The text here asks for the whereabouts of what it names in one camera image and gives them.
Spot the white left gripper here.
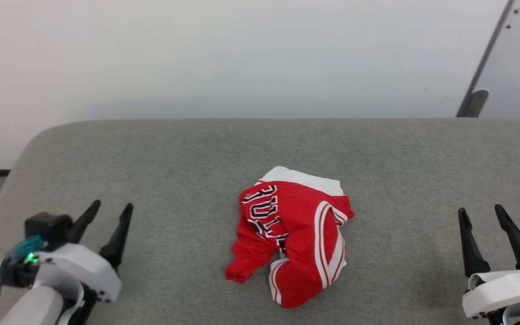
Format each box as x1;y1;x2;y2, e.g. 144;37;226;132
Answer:
34;200;134;325

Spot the red Bulls jersey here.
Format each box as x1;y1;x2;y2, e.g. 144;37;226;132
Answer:
225;166;355;309

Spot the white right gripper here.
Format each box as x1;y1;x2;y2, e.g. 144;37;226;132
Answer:
458;204;520;319

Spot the grey metal bar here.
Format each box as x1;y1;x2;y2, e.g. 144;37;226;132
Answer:
456;0;515;118

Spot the teal left cable connector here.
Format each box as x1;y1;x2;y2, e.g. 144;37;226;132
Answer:
5;235;46;265

